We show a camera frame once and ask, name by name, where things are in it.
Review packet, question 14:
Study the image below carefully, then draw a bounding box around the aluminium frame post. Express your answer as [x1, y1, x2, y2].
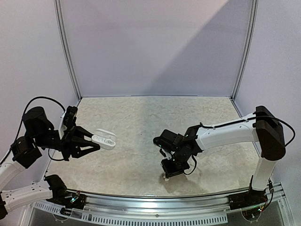
[230, 0, 259, 102]
[54, 0, 82, 101]

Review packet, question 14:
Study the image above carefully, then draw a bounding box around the right aluminium frame post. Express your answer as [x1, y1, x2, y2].
[230, 0, 259, 102]

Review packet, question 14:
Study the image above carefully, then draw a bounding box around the camera cable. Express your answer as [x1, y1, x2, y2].
[0, 96, 68, 165]
[181, 115, 296, 176]

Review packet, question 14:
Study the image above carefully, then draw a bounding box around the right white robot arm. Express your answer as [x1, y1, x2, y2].
[153, 106, 286, 205]

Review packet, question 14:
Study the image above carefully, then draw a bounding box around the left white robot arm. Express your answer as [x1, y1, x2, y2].
[0, 106, 100, 218]

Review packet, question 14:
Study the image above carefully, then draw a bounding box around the aluminium front rail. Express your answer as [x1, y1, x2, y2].
[21, 183, 294, 226]

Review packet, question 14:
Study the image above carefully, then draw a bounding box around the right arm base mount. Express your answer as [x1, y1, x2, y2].
[227, 177, 274, 211]

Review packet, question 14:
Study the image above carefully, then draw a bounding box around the right camera cable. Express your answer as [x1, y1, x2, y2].
[181, 115, 296, 176]

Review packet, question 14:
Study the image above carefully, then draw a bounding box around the left camera cable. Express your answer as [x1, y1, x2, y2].
[0, 96, 68, 165]

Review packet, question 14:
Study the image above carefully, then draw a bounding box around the left aluminium frame post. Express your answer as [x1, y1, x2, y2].
[54, 0, 82, 101]

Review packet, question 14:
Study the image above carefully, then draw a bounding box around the white oval earbud case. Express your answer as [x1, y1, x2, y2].
[91, 129, 117, 150]

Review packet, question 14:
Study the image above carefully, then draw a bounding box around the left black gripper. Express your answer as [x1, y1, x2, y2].
[35, 122, 102, 160]

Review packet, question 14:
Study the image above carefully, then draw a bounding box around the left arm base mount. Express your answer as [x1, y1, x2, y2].
[44, 175, 87, 210]

